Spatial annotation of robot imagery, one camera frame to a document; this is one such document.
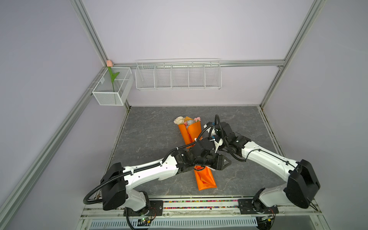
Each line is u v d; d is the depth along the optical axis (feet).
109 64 2.93
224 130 2.03
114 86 2.94
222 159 1.99
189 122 3.44
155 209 2.40
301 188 1.34
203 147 1.72
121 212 2.41
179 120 3.29
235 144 1.93
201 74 3.49
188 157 1.81
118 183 1.30
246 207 2.40
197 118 3.44
